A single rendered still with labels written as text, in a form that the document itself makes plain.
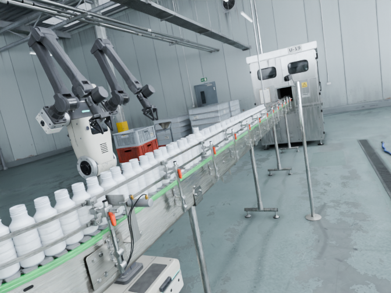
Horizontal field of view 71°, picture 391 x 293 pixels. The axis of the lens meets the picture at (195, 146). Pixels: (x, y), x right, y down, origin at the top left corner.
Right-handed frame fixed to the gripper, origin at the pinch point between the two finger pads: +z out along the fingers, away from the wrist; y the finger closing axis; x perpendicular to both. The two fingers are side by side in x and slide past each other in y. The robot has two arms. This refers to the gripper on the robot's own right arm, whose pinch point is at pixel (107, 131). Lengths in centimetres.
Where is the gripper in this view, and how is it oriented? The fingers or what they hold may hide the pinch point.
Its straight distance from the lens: 150.2
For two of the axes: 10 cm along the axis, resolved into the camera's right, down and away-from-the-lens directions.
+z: 4.7, 8.8, -0.1
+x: -6.8, 3.7, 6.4
